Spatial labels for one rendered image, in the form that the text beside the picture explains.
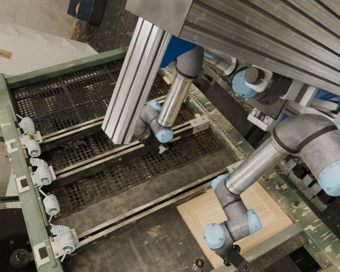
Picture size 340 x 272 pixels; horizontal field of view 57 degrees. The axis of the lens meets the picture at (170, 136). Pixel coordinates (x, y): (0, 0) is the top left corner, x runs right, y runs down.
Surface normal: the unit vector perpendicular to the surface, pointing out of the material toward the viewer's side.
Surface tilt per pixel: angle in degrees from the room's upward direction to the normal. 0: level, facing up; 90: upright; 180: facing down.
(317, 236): 59
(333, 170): 5
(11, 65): 90
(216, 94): 0
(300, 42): 90
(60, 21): 90
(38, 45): 90
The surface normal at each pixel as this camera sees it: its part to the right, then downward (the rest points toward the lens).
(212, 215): 0.02, -0.68
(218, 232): -0.33, -0.52
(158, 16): -0.75, -0.05
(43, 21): 0.55, 0.51
